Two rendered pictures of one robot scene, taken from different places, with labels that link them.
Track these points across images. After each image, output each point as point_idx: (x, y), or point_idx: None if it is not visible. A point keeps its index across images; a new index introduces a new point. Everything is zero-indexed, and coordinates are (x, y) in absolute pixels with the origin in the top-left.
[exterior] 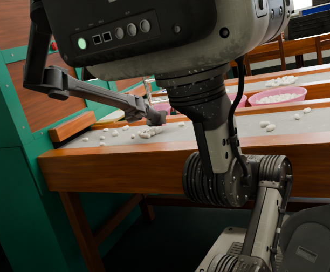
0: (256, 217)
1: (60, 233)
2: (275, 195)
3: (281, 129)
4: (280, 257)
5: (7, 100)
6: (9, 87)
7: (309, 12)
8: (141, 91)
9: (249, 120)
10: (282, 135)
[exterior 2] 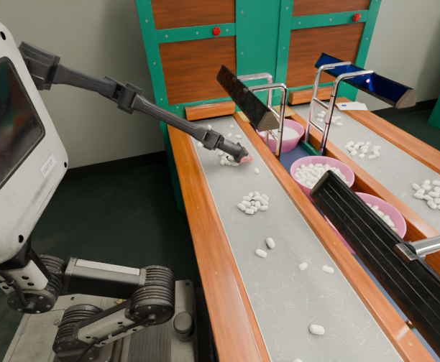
0: (103, 314)
1: (175, 177)
2: (120, 318)
3: (266, 264)
4: (162, 338)
5: (152, 75)
6: (156, 65)
7: None
8: None
9: (285, 223)
10: (228, 276)
